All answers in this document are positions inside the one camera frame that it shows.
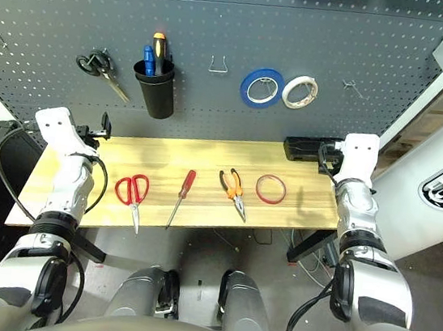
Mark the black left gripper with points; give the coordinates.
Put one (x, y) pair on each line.
(88, 136)

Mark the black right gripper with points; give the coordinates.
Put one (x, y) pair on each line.
(335, 156)

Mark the thin red tape roll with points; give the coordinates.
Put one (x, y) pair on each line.
(257, 187)

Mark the orange black pliers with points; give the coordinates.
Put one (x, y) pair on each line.
(234, 193)

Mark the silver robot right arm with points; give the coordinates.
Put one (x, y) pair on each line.
(362, 216)

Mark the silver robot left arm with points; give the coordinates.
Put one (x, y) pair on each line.
(67, 186)

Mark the dark grey pegboard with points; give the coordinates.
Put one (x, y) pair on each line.
(264, 24)

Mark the black rectangular case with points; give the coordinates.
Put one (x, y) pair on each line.
(301, 147)

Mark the black plastic cup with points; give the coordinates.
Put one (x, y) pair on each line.
(157, 96)

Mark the white tape roll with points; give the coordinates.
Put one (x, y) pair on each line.
(285, 92)

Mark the black table leg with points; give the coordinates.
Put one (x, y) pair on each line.
(309, 246)
(90, 248)

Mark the brown wooden shelf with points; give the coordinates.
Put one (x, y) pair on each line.
(417, 134)

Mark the white appliance with black vent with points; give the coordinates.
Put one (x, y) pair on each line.
(402, 222)

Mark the blue tape roll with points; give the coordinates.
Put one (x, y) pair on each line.
(244, 89)

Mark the silver robot left leg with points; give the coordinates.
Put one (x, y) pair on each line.
(139, 293)

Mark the silver robot leg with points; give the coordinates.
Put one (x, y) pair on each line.
(139, 293)
(246, 316)

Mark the silver robot right leg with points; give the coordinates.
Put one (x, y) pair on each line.
(246, 316)

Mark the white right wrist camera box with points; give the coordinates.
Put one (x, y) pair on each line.
(359, 155)

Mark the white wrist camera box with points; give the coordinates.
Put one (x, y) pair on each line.
(359, 155)
(57, 123)

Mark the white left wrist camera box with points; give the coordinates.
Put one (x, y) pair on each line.
(57, 123)

